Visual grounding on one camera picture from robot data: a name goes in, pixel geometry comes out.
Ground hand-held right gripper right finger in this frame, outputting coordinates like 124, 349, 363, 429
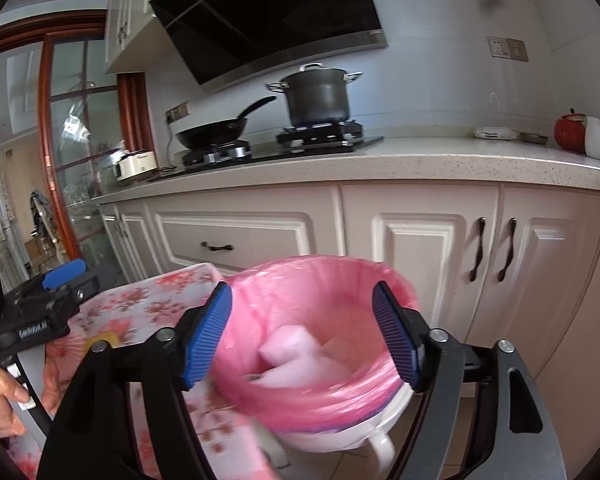
371, 281, 568, 480

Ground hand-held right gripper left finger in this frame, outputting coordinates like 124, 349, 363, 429
37, 282, 233, 480

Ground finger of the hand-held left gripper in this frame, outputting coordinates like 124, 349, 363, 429
39, 258, 89, 294
7, 265, 119, 322

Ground pink trash bag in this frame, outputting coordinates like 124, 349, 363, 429
212, 256, 422, 434

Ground white trash bin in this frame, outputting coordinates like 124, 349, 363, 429
259, 384, 414, 467

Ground person's left hand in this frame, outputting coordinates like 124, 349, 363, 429
0, 340, 64, 438

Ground yellow sponge piece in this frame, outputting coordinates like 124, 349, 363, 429
85, 330, 122, 352

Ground grey kitchen cabinets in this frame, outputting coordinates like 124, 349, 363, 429
97, 135, 600, 480

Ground white rice cooker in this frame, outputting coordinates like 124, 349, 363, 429
112, 149, 160, 185

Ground wooden glass door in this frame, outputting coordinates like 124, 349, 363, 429
36, 15, 154, 282

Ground black wok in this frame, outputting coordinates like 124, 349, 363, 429
175, 96, 278, 150

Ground black gas stove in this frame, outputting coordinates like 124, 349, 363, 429
147, 120, 385, 184

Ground white flat dish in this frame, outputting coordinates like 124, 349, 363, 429
474, 126, 519, 141

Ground dark cooking pot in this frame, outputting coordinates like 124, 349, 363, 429
266, 62, 364, 129

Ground white upper cabinet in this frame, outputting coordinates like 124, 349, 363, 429
104, 0, 174, 74

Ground red ceramic jar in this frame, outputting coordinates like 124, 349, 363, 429
553, 108, 589, 154

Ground white bottle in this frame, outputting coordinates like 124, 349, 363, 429
583, 115, 600, 161

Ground black range hood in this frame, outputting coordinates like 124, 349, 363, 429
149, 0, 387, 94

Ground black cabinet door handle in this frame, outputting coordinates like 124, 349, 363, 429
468, 217, 486, 283
497, 218, 517, 284

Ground wooden door frame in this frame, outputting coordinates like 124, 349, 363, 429
0, 10, 107, 64

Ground double wall socket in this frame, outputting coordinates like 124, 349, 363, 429
486, 35, 530, 63

